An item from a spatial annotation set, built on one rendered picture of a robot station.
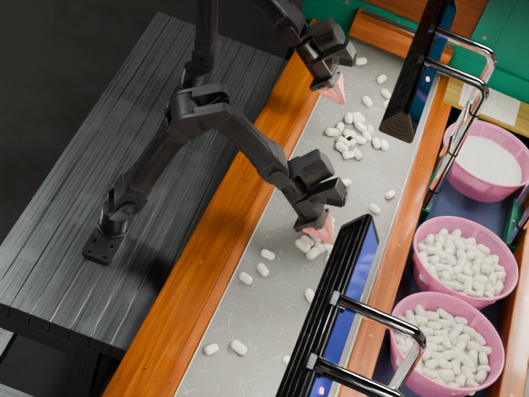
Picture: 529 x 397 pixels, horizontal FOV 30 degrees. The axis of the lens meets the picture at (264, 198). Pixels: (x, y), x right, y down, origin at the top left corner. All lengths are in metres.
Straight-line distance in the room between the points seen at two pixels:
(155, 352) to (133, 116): 0.82
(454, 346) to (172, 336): 0.66
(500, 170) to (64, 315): 1.29
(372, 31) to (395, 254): 0.82
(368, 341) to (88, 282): 0.62
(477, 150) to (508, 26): 0.37
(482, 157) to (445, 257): 0.45
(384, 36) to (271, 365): 1.20
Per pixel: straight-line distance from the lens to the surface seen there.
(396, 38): 2.91
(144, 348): 1.98
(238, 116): 2.05
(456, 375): 2.23
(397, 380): 1.81
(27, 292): 2.16
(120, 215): 2.20
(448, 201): 2.70
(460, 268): 2.43
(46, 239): 2.26
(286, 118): 2.59
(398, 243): 2.38
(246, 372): 2.03
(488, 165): 2.78
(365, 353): 2.12
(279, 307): 2.16
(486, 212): 2.73
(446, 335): 2.28
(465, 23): 2.94
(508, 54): 2.97
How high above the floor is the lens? 2.34
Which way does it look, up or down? 42 degrees down
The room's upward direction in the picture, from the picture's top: 20 degrees clockwise
